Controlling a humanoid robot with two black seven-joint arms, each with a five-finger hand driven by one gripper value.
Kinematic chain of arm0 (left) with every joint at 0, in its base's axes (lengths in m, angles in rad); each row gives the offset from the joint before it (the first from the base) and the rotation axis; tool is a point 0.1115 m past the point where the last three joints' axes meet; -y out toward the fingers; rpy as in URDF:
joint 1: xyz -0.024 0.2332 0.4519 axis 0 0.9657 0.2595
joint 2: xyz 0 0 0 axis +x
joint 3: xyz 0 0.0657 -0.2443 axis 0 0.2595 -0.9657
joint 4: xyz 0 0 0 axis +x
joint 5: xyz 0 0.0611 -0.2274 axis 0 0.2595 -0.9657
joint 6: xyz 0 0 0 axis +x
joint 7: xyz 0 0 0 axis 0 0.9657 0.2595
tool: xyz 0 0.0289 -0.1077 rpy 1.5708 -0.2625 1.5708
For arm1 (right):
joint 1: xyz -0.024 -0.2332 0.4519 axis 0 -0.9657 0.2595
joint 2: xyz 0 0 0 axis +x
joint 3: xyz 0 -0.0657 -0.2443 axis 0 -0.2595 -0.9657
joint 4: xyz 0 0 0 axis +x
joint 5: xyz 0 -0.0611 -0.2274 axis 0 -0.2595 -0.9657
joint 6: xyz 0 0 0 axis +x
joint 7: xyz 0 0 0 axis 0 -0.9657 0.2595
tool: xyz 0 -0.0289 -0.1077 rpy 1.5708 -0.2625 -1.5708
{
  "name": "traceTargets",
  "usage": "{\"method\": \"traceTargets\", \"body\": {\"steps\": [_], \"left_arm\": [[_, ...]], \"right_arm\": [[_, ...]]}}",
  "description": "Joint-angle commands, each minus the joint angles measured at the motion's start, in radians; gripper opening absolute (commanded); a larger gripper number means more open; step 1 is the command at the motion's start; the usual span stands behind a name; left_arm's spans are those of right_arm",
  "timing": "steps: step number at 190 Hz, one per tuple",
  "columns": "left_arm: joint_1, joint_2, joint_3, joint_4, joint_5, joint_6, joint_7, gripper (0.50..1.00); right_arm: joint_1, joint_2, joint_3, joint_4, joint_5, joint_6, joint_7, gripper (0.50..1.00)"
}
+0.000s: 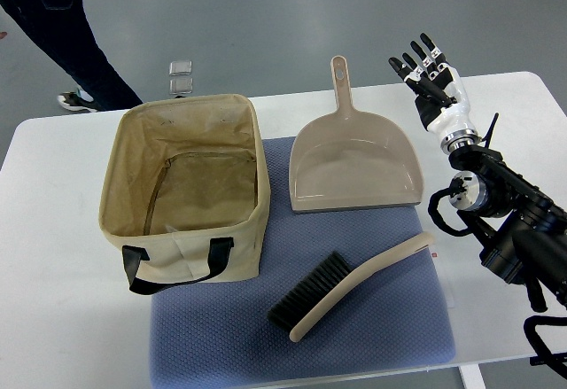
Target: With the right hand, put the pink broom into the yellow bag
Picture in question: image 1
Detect white table leg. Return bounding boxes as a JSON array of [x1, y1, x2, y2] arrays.
[[458, 364, 486, 389]]

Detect blue textured mat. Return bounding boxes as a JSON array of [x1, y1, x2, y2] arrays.
[[150, 138, 455, 388]]

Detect black cable loop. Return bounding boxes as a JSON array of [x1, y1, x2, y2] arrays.
[[523, 315, 567, 375]]

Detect floor socket plate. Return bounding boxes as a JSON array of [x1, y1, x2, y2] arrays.
[[169, 76, 193, 96], [169, 60, 192, 76]]

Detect beige hand broom black bristles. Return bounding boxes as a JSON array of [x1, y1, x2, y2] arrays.
[[267, 232, 434, 343]]

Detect upper floor socket plate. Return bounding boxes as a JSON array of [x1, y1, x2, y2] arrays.
[[169, 60, 192, 76]]

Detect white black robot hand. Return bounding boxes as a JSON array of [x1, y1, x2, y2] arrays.
[[389, 33, 482, 154]]

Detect beige plastic dustpan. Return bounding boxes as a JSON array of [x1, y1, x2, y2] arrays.
[[289, 56, 423, 213]]

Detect lower floor socket plate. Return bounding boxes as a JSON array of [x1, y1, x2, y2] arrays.
[[169, 76, 193, 96]]

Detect yellow fabric bag black handle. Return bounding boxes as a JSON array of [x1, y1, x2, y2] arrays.
[[99, 94, 270, 295]]

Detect person in dark jeans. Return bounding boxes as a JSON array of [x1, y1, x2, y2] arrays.
[[1, 0, 143, 113]]

